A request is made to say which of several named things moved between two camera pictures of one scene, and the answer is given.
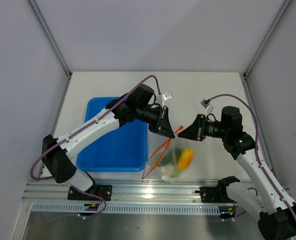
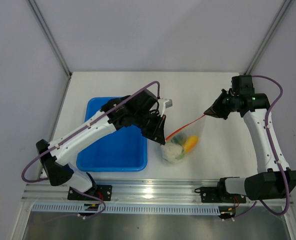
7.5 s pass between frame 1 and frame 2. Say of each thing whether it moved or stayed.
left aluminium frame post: stayed
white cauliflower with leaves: moved
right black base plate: stayed
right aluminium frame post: stayed
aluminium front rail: stayed
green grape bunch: moved
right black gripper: moved
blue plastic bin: stayed
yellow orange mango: moved
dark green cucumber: moved
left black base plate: stayed
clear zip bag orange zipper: moved
